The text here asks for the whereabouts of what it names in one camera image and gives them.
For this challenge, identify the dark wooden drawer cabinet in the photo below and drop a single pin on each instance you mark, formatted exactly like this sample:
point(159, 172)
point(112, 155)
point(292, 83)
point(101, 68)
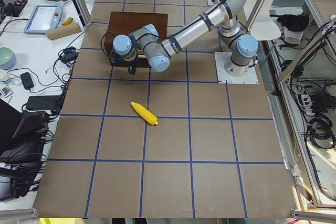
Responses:
point(124, 23)

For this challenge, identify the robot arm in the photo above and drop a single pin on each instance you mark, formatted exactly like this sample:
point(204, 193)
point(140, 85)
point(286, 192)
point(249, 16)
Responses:
point(222, 14)

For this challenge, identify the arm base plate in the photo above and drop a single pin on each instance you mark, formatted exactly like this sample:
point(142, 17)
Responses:
point(229, 73)

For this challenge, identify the yellow corn cob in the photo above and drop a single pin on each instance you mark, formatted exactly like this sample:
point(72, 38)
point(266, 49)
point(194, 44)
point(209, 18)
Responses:
point(145, 114)

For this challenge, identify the white chair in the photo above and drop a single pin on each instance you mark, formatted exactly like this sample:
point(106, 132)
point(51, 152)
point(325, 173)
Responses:
point(259, 22)

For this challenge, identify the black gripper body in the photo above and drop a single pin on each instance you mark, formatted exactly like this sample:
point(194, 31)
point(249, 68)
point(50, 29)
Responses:
point(132, 70)

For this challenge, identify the white paper cup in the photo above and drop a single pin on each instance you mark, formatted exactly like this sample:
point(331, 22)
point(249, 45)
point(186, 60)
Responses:
point(5, 77)

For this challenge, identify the teach pendant near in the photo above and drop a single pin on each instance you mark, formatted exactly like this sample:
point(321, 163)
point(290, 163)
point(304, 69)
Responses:
point(43, 18)

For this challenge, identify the cardboard tube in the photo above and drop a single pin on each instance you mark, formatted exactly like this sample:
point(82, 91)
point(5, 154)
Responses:
point(63, 31)

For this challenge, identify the green bowl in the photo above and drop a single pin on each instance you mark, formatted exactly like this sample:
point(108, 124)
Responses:
point(7, 58)

